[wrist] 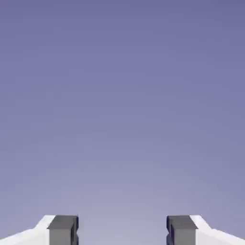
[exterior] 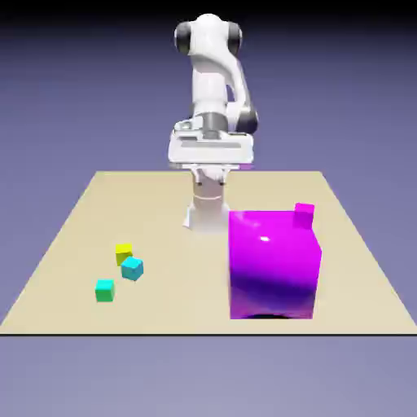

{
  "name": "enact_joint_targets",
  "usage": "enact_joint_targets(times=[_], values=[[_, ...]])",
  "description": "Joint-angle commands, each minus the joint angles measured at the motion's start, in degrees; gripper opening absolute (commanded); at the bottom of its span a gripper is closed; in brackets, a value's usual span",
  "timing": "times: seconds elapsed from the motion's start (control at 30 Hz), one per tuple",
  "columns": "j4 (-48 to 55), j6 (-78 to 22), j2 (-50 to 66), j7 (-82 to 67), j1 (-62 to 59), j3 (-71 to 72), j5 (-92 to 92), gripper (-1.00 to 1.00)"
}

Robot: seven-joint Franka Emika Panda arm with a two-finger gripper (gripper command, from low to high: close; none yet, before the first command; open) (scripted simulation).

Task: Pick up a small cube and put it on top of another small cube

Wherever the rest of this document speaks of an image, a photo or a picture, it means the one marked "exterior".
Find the small magenta cube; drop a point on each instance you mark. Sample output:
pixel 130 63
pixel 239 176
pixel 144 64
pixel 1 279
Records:
pixel 303 216

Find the small cyan cube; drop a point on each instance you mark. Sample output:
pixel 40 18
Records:
pixel 132 268

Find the large magenta box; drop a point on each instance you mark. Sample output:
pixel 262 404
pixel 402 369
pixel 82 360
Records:
pixel 272 267

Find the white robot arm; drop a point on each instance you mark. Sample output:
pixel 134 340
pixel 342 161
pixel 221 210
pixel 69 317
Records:
pixel 210 65

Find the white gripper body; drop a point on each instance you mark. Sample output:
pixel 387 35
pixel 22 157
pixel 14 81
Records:
pixel 210 151

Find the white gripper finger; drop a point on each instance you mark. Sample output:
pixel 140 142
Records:
pixel 198 177
pixel 222 177

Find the small yellow cube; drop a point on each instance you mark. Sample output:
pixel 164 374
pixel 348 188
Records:
pixel 122 251

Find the small green cube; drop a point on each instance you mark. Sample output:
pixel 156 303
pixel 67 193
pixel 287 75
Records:
pixel 105 291

